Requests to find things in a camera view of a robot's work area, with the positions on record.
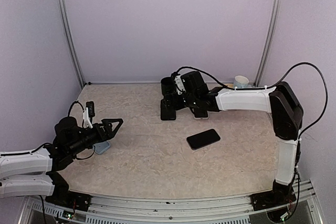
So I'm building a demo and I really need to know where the right aluminium frame post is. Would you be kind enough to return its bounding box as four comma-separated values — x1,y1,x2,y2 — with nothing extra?
254,0,281,86

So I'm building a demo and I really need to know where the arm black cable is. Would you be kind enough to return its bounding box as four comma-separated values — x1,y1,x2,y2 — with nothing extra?
175,62,329,133
68,100,86,117

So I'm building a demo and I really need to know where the left aluminium frame post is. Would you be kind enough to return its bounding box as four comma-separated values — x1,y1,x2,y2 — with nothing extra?
57,0,86,88

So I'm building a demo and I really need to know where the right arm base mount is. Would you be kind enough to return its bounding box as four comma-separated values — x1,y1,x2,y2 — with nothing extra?
250,190,297,211

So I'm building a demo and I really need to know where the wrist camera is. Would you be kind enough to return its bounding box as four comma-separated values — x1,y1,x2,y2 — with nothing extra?
171,72,185,95
82,101,95,129

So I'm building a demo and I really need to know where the dark green cup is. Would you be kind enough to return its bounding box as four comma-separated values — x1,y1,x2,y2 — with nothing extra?
161,77,176,96

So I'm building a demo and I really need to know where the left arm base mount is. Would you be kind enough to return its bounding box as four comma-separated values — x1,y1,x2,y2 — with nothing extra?
45,191,92,212

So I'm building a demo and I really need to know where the light blue phone case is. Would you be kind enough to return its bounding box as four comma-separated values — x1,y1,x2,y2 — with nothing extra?
93,141,111,155

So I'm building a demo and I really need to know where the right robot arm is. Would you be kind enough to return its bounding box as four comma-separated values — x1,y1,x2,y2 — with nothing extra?
161,71,303,205

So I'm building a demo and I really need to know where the pink phone case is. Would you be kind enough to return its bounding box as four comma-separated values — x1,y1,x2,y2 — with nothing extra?
194,111,209,120

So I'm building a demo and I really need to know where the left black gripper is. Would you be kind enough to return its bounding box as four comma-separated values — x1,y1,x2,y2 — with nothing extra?
68,118,123,156

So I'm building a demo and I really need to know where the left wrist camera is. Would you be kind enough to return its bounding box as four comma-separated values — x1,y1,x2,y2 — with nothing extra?
82,101,95,129

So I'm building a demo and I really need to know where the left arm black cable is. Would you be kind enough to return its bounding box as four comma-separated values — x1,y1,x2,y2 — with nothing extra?
68,100,86,117

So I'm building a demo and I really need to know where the light blue mug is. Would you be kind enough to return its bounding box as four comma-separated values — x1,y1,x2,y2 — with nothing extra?
233,75,249,88

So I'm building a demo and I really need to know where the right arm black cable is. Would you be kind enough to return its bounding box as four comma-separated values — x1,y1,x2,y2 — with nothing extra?
175,62,329,133

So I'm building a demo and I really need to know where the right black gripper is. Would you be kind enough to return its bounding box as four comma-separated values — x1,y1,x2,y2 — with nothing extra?
163,91,198,111

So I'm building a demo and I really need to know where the aluminium frame post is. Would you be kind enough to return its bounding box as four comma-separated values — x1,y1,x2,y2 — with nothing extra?
57,0,86,88
254,0,281,86

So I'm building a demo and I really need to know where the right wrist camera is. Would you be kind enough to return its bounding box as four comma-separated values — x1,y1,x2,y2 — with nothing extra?
171,72,185,95

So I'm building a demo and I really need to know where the black phone case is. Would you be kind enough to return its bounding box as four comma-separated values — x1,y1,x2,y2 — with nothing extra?
160,99,176,121

